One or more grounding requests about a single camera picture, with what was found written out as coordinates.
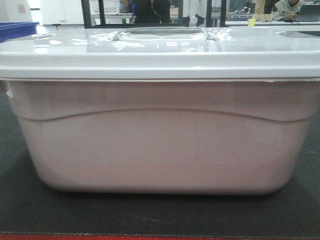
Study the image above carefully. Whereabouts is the blue plastic tray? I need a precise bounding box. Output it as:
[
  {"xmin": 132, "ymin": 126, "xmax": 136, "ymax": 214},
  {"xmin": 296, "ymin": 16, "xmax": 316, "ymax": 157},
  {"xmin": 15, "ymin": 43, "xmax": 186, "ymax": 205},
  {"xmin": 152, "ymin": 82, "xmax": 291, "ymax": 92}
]
[{"xmin": 0, "ymin": 21, "xmax": 39, "ymax": 43}]

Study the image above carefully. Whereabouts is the white plastic storage bin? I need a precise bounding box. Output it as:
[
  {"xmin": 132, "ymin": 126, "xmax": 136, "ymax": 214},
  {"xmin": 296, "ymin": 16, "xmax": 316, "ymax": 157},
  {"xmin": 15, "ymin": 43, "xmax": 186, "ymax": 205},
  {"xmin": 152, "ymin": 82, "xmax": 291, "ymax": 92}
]
[{"xmin": 0, "ymin": 26, "xmax": 320, "ymax": 195}]

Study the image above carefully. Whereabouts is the black metal frame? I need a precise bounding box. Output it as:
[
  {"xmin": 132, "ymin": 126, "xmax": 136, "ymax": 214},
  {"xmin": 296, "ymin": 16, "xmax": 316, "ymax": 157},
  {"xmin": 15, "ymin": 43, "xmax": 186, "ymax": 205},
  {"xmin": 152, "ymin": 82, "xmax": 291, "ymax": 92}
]
[{"xmin": 81, "ymin": 0, "xmax": 219, "ymax": 29}]

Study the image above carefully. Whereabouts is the black textured table mat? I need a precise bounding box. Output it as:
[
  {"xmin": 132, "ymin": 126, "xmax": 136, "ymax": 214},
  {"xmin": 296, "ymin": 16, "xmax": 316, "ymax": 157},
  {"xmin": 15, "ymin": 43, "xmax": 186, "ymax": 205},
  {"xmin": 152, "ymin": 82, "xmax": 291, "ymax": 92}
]
[{"xmin": 0, "ymin": 94, "xmax": 320, "ymax": 240}]

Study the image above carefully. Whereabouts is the white basket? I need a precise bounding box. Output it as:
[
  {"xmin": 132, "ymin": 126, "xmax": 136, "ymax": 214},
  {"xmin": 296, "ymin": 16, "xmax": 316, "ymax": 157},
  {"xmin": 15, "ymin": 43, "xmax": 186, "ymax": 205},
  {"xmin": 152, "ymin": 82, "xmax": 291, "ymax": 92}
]
[{"xmin": 89, "ymin": 0, "xmax": 120, "ymax": 14}]

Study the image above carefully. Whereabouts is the person in dark clothes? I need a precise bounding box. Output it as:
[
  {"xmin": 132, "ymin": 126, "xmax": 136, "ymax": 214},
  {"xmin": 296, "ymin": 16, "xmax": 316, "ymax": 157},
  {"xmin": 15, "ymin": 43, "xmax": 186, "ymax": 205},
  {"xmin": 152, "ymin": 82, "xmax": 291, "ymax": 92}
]
[{"xmin": 130, "ymin": 0, "xmax": 171, "ymax": 24}]

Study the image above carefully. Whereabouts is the grey laptop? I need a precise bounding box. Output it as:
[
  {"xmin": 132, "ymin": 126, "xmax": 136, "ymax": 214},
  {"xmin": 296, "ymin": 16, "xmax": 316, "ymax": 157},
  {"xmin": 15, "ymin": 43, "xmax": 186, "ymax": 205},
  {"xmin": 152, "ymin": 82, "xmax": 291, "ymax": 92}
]
[{"xmin": 295, "ymin": 4, "xmax": 320, "ymax": 22}]

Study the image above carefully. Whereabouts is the seated person at desk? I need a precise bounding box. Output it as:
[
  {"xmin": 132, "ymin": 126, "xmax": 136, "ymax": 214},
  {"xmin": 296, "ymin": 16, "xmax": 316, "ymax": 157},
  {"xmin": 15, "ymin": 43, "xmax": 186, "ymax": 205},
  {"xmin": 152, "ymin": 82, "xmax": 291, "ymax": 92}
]
[{"xmin": 272, "ymin": 0, "xmax": 308, "ymax": 21}]

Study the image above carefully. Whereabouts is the yellow cup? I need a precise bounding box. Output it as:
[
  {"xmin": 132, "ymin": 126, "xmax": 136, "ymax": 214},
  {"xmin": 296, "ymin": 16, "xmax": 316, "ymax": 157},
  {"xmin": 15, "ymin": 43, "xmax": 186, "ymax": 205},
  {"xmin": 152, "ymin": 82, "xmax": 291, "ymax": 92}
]
[{"xmin": 248, "ymin": 18, "xmax": 256, "ymax": 27}]

